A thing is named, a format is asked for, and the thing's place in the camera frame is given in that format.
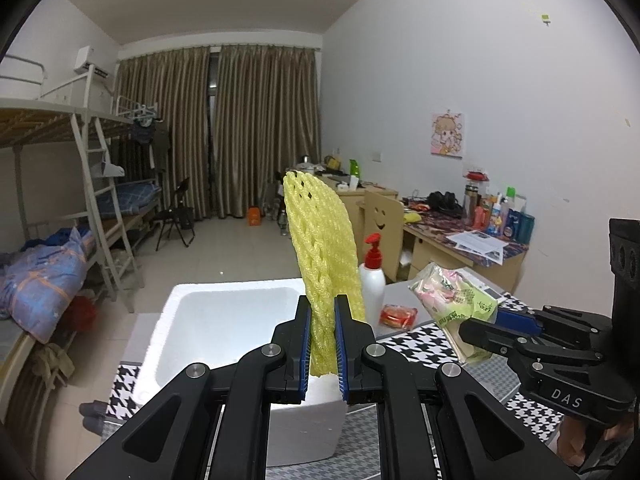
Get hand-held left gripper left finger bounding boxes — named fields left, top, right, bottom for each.
left=65, top=295, right=313, bottom=480

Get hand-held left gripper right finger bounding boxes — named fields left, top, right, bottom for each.
left=334, top=294, right=581, bottom=480

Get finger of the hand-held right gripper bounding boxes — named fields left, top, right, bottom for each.
left=459, top=319, right=607, bottom=367
left=495, top=305, right=612, bottom=342

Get pastel printed plastic packet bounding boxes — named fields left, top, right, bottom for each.
left=407, top=261, right=506, bottom=366

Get white styrofoam box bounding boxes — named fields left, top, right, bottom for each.
left=135, top=280, right=351, bottom=468

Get yellow foam fruit net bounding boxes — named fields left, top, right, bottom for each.
left=282, top=170, right=368, bottom=378

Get person's right hand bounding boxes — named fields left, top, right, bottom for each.
left=556, top=412, right=593, bottom=468

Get wooden desk with printed cover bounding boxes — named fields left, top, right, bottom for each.
left=400, top=205, right=528, bottom=293

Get houndstooth tablecloth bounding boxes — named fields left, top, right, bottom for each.
left=102, top=292, right=573, bottom=480

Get red snack packet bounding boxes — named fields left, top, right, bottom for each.
left=379, top=304, right=419, bottom=331

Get white pump lotion bottle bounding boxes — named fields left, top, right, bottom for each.
left=357, top=233, right=387, bottom=325

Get printed paper sheets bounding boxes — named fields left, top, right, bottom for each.
left=445, top=230, right=510, bottom=256

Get cluster of toiletry bottles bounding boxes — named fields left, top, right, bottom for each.
left=462, top=167, right=536, bottom=246

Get wooden smiley face chair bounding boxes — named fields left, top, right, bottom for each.
left=363, top=189, right=405, bottom=281

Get black headphones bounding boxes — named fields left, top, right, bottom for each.
left=427, top=191, right=463, bottom=213

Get plain wooden desk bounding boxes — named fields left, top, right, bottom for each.
left=320, top=172, right=401, bottom=241

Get black folding chair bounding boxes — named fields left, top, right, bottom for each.
left=154, top=177, right=197, bottom=252

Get dark shoe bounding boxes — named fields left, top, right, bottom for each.
left=80, top=400, right=106, bottom=433

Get red bag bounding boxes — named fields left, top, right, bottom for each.
left=67, top=296, right=98, bottom=333

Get white metal bunk bed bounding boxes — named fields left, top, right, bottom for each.
left=107, top=95, right=168, bottom=251
left=0, top=55, right=146, bottom=411

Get brown curtain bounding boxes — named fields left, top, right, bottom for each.
left=212, top=44, right=321, bottom=218
left=116, top=46, right=217, bottom=221

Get beige cloth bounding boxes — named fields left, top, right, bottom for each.
left=32, top=342, right=76, bottom=386

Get dark hanging clothes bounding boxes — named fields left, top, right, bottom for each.
left=131, top=120, right=171, bottom=171

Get blue patterned blanket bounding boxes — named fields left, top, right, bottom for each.
left=0, top=227, right=98, bottom=343

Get white air conditioner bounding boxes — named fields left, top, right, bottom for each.
left=74, top=46, right=111, bottom=78

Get cartoon wall poster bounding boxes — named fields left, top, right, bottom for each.
left=431, top=110, right=466, bottom=158

